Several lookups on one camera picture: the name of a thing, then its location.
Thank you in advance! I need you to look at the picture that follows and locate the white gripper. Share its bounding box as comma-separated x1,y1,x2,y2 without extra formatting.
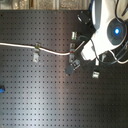
65,40,101,80

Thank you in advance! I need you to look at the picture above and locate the white cable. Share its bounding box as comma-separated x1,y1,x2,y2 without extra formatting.
0,39,86,56

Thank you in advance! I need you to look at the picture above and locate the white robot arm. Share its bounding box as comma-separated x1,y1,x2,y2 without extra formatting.
80,0,128,65

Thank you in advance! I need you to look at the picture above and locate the black perforated board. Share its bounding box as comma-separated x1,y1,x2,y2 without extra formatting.
0,10,128,128

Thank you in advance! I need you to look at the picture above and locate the blue object at edge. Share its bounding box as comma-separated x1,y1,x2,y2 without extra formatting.
0,86,5,93

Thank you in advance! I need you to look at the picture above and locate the metal cable clip middle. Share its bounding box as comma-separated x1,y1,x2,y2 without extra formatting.
69,43,75,63

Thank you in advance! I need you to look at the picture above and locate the metal cable clip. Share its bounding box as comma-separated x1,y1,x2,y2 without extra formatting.
71,31,77,40
69,43,75,63
33,42,41,63

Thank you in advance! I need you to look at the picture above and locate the metal cable clip upper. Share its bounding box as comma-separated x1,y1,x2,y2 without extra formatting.
71,31,77,40

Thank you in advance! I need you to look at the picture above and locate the metal cable clip left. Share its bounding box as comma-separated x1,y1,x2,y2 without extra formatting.
33,42,41,63

